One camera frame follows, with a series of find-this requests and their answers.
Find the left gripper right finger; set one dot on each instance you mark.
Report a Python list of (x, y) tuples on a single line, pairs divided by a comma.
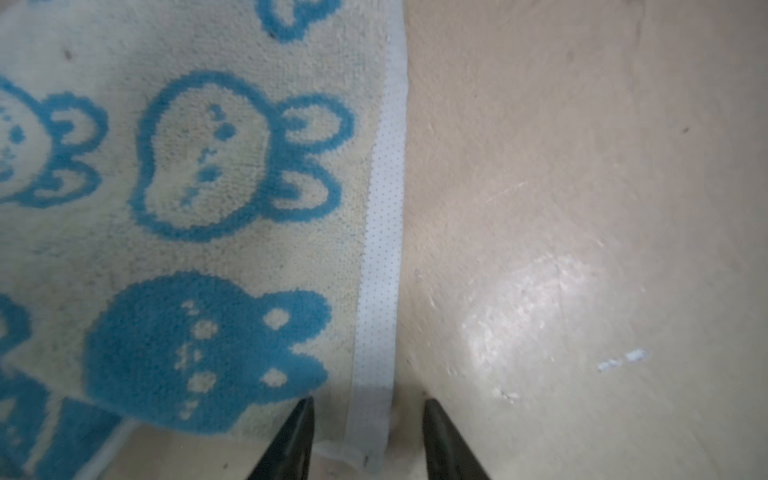
[(448, 456)]

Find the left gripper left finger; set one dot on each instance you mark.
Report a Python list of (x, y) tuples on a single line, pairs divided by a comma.
[(289, 454)]

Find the blue bunny pattern towel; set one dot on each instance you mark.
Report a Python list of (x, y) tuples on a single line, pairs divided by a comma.
[(201, 224)]

